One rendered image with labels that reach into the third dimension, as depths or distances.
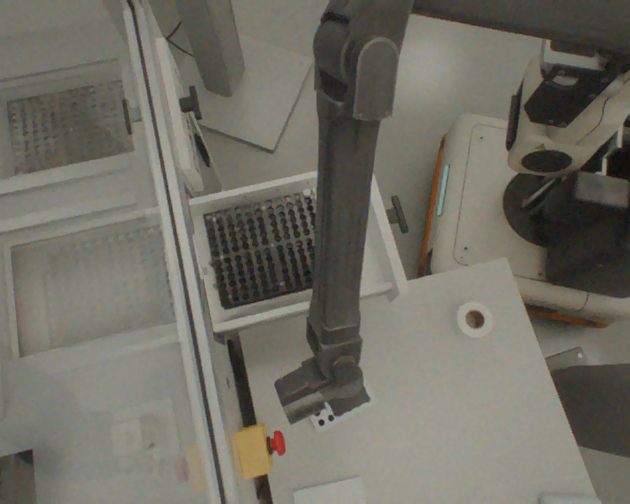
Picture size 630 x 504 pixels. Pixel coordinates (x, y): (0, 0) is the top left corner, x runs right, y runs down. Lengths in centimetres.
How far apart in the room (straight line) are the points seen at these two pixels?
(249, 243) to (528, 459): 66
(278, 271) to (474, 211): 93
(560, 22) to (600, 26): 5
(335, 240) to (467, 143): 122
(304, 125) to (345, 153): 150
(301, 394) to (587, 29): 55
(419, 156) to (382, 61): 154
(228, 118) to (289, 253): 118
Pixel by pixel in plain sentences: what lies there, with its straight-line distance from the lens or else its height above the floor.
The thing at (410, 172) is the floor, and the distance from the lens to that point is 193.
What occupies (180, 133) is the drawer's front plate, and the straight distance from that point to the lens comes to 93.
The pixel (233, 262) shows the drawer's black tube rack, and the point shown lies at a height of 90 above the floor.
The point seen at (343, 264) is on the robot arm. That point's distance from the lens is 55.
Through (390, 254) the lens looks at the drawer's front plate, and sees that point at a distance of 82.
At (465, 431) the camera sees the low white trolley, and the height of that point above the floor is 76.
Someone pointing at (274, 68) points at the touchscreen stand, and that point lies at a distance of 209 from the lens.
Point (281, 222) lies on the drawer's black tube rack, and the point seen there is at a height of 89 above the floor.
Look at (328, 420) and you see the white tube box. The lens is 91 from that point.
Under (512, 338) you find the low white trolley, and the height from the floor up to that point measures 76.
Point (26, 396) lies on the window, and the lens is 31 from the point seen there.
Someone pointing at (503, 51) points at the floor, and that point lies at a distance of 234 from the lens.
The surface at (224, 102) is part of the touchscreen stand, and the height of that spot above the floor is 4.
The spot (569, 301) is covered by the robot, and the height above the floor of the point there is 27.
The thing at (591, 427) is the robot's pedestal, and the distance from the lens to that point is 160.
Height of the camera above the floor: 171
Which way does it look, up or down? 75 degrees down
